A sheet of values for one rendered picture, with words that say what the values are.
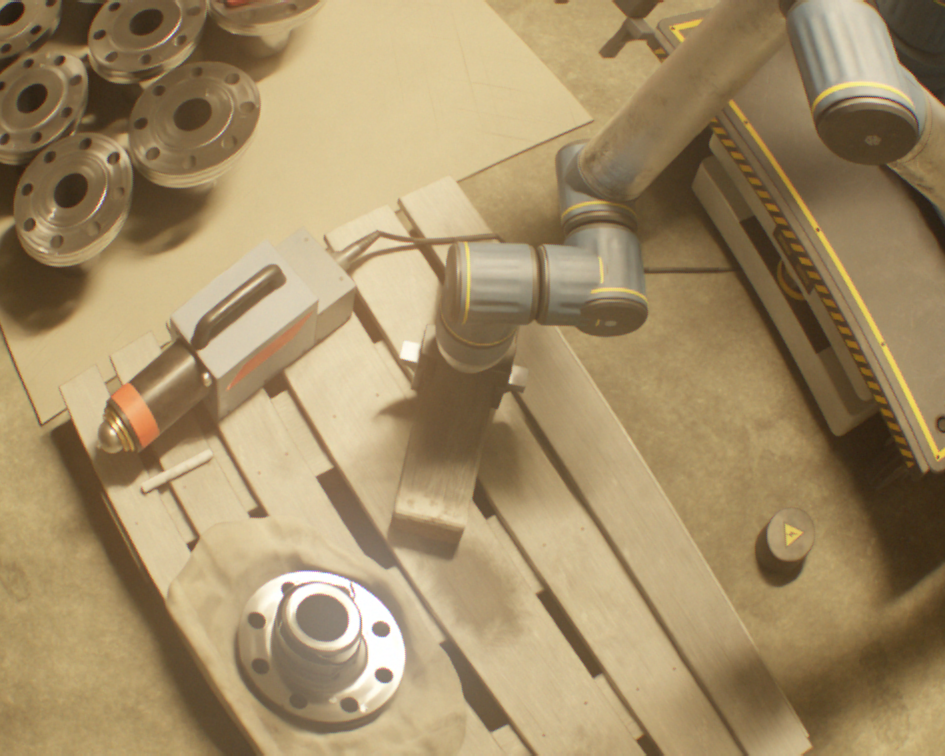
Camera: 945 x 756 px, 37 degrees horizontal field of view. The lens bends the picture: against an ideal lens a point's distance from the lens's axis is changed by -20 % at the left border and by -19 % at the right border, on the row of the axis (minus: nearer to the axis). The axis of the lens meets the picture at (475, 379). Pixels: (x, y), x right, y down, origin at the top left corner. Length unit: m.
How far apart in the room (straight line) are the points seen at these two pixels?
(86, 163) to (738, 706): 1.47
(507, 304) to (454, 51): 1.00
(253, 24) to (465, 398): 0.83
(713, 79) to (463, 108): 1.10
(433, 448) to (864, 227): 0.85
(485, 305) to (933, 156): 0.79
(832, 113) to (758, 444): 1.31
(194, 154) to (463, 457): 0.69
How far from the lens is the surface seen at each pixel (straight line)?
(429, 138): 3.01
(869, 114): 1.67
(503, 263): 2.24
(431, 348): 2.46
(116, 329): 2.83
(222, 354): 2.47
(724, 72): 2.03
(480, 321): 2.26
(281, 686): 2.42
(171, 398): 2.48
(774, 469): 2.88
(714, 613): 2.58
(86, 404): 2.63
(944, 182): 1.86
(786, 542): 2.76
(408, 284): 2.71
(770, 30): 1.94
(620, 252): 2.28
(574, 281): 2.25
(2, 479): 2.76
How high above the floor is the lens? 2.56
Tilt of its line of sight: 65 degrees down
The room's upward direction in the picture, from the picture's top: 18 degrees clockwise
